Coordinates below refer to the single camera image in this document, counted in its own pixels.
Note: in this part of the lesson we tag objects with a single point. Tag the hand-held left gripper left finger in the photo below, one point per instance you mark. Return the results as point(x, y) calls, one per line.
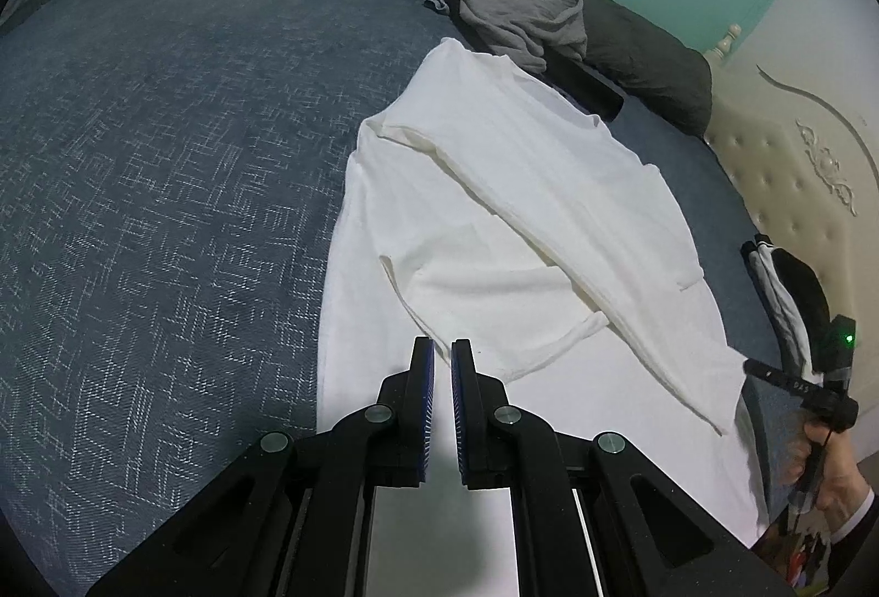
point(427, 405)

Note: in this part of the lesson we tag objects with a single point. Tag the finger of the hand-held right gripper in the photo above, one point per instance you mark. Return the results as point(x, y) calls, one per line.
point(766, 372)

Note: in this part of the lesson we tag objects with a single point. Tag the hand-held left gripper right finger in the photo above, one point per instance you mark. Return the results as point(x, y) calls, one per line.
point(459, 411)

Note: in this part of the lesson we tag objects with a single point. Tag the white long-sleeve shirt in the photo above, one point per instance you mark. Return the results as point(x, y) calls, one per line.
point(515, 192)

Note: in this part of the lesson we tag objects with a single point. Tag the person's right forearm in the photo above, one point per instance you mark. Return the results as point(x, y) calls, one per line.
point(858, 542)

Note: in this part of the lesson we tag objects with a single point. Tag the person's right hand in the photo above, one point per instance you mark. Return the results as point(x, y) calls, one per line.
point(841, 473)

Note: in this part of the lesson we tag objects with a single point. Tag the folded black and white garment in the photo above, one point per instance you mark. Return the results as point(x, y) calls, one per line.
point(803, 288)

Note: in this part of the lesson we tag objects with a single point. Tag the colourful floor clutter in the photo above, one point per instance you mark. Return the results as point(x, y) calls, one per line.
point(796, 556)

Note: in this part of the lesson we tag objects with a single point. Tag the cream tufted headboard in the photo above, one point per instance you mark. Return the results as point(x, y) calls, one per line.
point(776, 171)

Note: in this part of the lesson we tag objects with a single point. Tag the small blue grey cloth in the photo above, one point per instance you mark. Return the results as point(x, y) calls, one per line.
point(436, 4)

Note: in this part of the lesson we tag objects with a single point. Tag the crumpled grey garment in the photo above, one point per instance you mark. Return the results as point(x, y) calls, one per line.
point(515, 13)

